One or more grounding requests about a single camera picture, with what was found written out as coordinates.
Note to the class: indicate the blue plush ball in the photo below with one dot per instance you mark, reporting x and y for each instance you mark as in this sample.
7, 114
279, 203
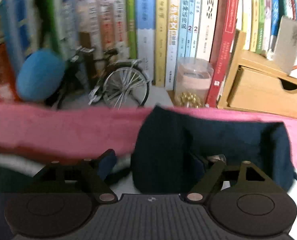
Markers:
39, 76

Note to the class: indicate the miniature bicycle model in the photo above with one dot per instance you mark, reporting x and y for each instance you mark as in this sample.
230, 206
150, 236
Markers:
126, 87

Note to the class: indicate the wooden drawer organizer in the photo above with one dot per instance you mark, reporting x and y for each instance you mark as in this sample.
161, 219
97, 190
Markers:
256, 92

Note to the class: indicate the clear plastic jar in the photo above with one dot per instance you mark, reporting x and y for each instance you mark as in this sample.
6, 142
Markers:
192, 80

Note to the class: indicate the white printed box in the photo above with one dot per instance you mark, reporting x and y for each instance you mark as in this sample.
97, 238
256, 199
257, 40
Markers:
291, 45

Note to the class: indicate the pink rabbit-print blanket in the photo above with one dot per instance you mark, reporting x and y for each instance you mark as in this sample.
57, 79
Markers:
63, 127

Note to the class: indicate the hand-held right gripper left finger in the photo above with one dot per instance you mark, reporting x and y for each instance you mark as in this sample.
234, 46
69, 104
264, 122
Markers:
108, 163

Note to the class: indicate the row of upright books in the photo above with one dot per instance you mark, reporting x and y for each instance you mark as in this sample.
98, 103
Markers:
163, 30

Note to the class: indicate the white and navy jacket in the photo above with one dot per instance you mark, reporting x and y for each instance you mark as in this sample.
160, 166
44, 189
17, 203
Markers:
163, 150

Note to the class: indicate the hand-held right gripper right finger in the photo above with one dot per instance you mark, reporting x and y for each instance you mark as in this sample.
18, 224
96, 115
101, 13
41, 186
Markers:
217, 170

